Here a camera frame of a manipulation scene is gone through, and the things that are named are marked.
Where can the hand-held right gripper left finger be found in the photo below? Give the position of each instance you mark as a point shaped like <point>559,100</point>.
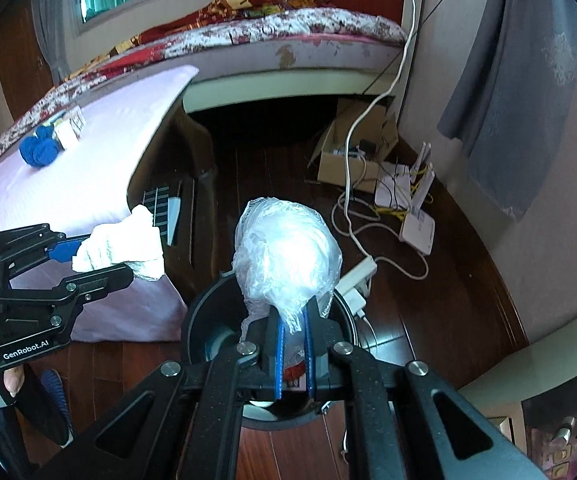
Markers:
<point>281,355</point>

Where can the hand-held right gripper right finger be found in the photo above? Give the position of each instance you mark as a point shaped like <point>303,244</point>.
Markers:
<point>310,355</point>

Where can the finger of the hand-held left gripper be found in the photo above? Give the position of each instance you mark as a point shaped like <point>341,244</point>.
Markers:
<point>98,280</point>
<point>66,251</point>

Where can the white tissue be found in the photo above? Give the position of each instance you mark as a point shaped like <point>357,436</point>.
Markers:
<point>118,242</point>

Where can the black round trash bin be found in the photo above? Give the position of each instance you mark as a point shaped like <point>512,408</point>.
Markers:
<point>203,320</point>

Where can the blue plastic bag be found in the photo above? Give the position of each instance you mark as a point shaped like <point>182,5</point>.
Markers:
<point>38,152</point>

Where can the clear plastic bag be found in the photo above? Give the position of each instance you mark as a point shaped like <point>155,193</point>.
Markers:
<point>283,250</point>

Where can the small white orange box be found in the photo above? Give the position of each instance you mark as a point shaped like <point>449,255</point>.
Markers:
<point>68,132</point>

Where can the blue slipper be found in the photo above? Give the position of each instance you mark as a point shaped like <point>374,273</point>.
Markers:
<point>58,405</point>

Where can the white power strip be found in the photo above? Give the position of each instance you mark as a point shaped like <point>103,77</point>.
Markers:
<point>358,275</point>

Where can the flat white router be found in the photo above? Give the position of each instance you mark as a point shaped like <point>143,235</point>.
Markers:
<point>418,232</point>

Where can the white router with antennas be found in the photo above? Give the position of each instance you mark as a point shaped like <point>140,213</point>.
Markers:
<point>388,192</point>

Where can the cardboard box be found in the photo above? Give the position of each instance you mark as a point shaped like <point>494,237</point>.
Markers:
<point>333,160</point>

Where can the brown wooden door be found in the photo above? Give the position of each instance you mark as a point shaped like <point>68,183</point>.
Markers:
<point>18,60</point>

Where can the grey curtain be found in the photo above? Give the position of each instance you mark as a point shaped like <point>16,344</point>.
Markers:
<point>518,85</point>
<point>51,25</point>

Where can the white bed with red headboard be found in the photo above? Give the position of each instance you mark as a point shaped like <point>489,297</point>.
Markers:
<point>318,87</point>

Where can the red patterned quilt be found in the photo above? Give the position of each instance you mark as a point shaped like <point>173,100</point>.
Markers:
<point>208,10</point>

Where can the floral bed sheet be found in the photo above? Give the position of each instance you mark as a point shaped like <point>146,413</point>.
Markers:
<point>318,27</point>

